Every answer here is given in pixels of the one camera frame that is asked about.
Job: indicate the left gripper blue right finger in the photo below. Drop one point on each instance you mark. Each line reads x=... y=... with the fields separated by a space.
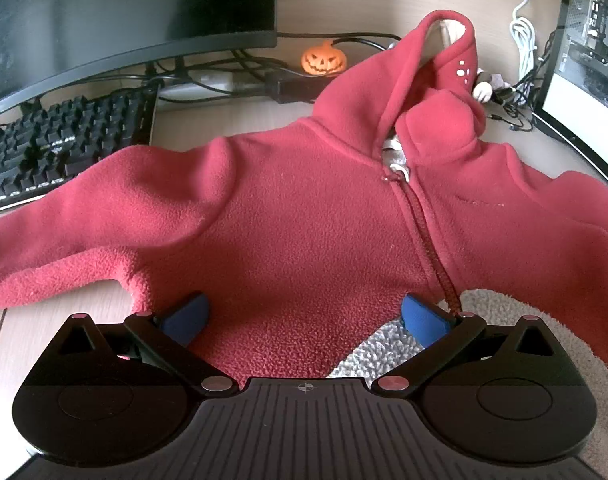
x=442 y=335

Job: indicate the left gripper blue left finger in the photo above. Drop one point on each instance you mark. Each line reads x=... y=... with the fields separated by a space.
x=165 y=340

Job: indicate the red fleece hooded onesie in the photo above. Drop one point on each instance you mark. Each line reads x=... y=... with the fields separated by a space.
x=306 y=238

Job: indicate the black mechanical keyboard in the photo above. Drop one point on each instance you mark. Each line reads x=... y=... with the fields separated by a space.
x=47 y=148

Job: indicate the white adapter on desk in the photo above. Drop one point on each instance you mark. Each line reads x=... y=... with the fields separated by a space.
x=490 y=87

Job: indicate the glass panel computer case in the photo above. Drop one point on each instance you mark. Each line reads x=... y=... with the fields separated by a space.
x=572 y=105

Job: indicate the orange pumpkin lantern figure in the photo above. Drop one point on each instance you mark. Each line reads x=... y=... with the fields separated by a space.
x=323 y=60

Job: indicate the black computer monitor left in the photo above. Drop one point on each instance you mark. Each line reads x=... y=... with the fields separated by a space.
x=48 y=44

